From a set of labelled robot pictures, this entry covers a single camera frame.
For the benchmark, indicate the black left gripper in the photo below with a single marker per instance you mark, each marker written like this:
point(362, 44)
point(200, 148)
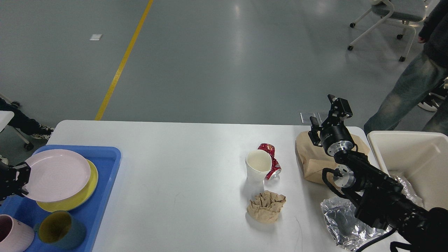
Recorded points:
point(13, 179)

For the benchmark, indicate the pink plate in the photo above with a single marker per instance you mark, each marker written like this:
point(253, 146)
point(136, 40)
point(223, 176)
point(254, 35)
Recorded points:
point(56, 174)

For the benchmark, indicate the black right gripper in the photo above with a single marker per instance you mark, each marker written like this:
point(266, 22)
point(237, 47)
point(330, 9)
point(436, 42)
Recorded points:
point(334, 135)

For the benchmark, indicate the yellow plate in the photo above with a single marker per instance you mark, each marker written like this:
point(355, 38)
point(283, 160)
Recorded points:
point(79, 198)

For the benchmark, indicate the white office chair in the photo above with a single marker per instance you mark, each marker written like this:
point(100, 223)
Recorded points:
point(398, 13)

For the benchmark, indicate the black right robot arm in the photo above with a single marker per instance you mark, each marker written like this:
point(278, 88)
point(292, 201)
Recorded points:
point(377, 197)

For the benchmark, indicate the pink mug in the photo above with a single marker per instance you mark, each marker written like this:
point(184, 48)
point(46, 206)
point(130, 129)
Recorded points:
point(15, 236)

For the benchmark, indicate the foil piece in bin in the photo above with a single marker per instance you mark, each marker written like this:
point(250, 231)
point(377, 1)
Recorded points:
point(408, 190)

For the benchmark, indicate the blue plastic tray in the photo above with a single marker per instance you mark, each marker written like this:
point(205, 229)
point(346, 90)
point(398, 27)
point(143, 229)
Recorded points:
point(90, 213)

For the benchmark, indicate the white paper cup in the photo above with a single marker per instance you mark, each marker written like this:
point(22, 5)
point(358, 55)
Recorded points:
point(258, 165)

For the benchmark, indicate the crumpled aluminium foil sheet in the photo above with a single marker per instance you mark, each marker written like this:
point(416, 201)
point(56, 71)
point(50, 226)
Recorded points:
point(347, 231)

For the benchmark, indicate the person in black trousers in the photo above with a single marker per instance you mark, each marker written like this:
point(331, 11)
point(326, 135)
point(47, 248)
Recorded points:
point(429, 103)

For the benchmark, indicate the brown paper bag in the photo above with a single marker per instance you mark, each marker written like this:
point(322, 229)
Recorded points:
point(313, 158)

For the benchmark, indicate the seated person leg left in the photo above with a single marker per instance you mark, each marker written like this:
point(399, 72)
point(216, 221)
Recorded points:
point(42, 131)

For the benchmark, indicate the white chair at left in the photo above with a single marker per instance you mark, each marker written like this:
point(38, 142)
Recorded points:
point(8, 122)

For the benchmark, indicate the crumpled brown paper napkin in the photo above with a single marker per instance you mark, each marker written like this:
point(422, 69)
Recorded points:
point(265, 207)

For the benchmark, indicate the dark teal mug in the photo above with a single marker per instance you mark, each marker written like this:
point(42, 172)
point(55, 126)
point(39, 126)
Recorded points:
point(62, 230)

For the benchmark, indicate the crushed red soda can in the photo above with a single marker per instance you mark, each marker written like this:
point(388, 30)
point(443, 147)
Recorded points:
point(275, 167)

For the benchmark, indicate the beige plastic bin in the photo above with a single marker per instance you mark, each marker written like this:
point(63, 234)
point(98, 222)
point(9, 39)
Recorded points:
point(422, 157)

